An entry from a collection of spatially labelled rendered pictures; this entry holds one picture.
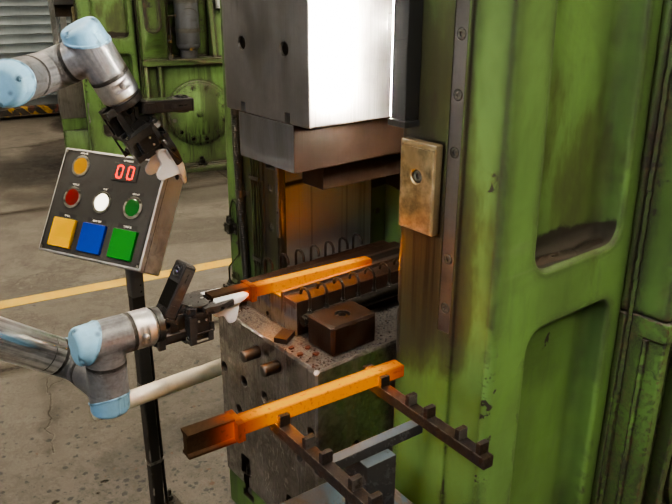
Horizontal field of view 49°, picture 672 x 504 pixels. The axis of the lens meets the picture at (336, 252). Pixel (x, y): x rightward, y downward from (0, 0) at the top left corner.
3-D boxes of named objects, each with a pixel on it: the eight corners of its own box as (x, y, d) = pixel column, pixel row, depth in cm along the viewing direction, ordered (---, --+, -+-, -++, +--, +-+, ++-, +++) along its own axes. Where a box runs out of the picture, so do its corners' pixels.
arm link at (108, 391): (110, 389, 150) (105, 341, 146) (139, 411, 142) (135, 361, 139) (74, 404, 145) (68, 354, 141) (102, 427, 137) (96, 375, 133)
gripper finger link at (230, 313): (248, 314, 156) (208, 324, 151) (247, 288, 154) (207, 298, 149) (255, 319, 154) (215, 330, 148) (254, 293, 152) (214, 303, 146)
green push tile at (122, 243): (128, 261, 180) (136, 231, 180) (105, 256, 183) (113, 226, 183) (133, 263, 181) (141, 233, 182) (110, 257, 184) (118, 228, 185)
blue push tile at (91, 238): (97, 255, 184) (105, 225, 185) (75, 250, 187) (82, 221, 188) (102, 256, 185) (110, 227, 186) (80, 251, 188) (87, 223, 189)
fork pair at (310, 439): (322, 466, 111) (322, 455, 110) (301, 447, 115) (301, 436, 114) (435, 415, 123) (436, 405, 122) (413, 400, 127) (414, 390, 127)
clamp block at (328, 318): (332, 358, 148) (332, 329, 146) (307, 342, 154) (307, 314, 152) (377, 340, 155) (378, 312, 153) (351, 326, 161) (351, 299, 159)
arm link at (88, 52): (60, 25, 136) (101, 8, 134) (93, 77, 142) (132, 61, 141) (49, 41, 129) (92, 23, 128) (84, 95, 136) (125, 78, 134)
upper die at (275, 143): (294, 174, 144) (293, 125, 141) (240, 155, 159) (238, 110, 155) (443, 144, 169) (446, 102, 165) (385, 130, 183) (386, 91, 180)
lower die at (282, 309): (297, 336, 157) (296, 299, 154) (247, 304, 172) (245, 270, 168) (436, 286, 181) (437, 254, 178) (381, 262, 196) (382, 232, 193)
